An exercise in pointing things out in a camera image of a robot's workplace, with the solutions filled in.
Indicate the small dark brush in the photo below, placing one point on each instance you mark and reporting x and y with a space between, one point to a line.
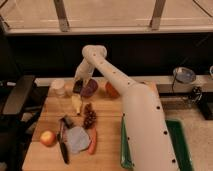
67 121

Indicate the grey blue cloth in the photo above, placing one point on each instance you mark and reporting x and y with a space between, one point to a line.
77 139

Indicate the white cup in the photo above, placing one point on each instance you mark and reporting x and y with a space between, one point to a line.
58 85

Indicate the black handled knife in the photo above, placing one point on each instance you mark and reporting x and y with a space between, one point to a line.
63 147

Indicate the black eraser block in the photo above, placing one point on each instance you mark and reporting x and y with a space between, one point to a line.
78 86

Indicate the bunch of red grapes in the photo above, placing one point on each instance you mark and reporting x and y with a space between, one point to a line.
89 116

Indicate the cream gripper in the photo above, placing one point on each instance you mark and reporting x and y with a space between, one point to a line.
84 76

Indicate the orange carrot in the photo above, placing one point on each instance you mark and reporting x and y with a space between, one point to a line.
93 136

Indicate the banana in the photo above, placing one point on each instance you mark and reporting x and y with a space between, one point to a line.
77 103

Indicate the purple bowl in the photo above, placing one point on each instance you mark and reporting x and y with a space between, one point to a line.
89 89

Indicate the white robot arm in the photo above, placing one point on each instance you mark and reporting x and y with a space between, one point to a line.
140 103

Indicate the orange bowl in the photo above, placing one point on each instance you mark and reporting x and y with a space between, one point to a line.
111 91

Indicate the metal bowl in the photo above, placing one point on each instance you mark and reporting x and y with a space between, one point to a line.
184 75

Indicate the black chair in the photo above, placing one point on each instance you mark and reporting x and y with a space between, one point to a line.
12 128

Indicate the green plastic tray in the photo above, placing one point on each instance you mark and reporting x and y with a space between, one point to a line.
181 146

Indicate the red yellow apple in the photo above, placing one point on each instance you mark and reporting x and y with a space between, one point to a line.
47 138

